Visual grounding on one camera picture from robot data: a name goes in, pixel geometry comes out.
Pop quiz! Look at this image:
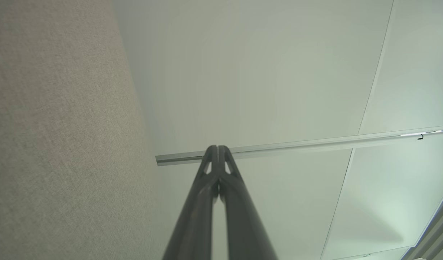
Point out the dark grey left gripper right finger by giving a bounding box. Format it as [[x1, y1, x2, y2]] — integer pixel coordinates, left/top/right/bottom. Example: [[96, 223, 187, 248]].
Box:
[[218, 145, 278, 260]]

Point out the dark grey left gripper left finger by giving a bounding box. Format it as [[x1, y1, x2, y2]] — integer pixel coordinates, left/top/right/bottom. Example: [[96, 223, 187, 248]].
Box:
[[162, 145, 219, 260]]

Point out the horizontal aluminium rail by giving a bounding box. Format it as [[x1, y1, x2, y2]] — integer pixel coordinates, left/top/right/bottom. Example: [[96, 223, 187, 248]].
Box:
[[155, 125, 443, 167]]

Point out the grey frame bar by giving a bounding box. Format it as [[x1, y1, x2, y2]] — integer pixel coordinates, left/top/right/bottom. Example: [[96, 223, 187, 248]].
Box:
[[399, 183, 443, 260]]

